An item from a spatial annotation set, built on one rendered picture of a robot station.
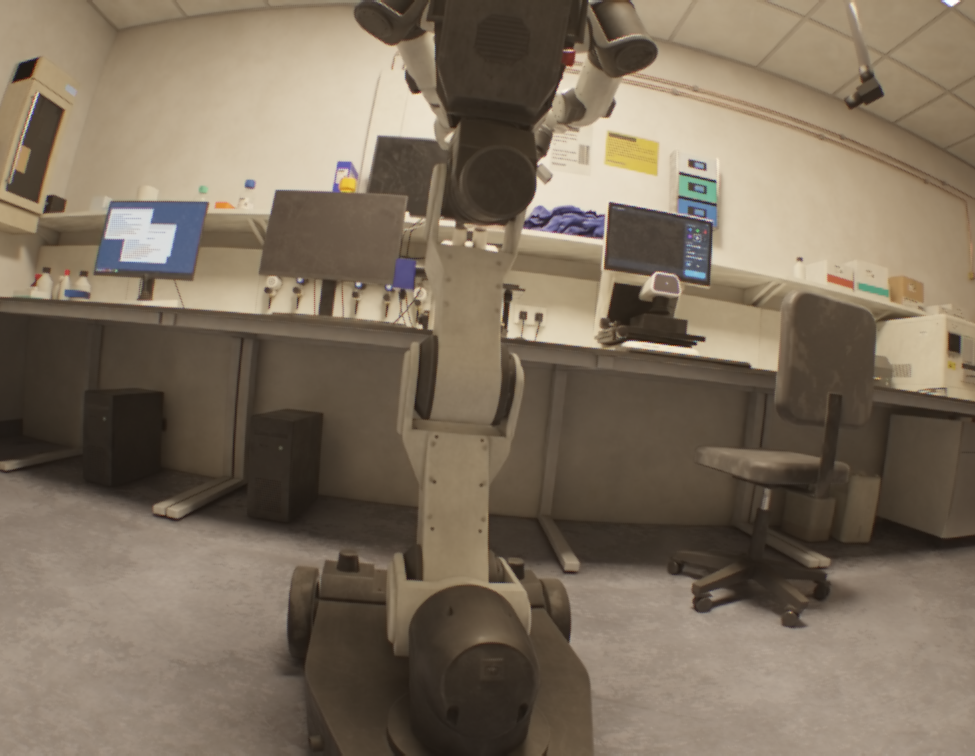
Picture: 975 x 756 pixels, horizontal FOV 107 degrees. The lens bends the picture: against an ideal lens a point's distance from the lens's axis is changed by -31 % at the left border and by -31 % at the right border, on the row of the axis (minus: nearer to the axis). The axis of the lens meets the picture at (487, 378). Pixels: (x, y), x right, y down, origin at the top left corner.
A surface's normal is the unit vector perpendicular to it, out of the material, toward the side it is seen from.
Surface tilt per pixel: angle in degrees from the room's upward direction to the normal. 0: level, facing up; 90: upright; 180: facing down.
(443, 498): 67
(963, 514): 90
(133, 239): 86
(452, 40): 119
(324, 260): 86
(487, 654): 58
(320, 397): 90
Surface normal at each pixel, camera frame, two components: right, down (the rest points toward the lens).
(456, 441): 0.22, -0.37
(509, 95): -0.02, 0.48
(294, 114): 0.04, 0.00
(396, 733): 0.11, -0.99
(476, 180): 0.17, 0.26
